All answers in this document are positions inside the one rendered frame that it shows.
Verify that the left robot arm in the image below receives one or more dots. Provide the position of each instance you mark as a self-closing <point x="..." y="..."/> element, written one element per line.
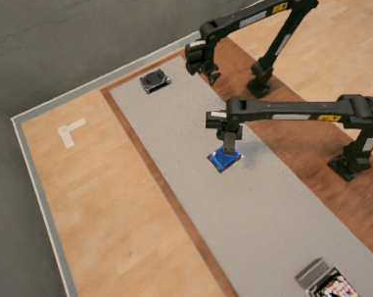
<point x="354" y="111"/>

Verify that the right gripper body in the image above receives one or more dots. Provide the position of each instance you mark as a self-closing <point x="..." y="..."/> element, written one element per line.
<point x="214" y="67"/>

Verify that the blue grid rack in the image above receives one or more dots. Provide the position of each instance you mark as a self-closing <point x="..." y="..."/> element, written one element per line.
<point x="221" y="159"/>

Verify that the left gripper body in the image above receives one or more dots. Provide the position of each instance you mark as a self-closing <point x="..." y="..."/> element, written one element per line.
<point x="218" y="133"/>

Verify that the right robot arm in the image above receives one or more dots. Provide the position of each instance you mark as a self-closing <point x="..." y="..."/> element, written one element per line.
<point x="263" y="67"/>

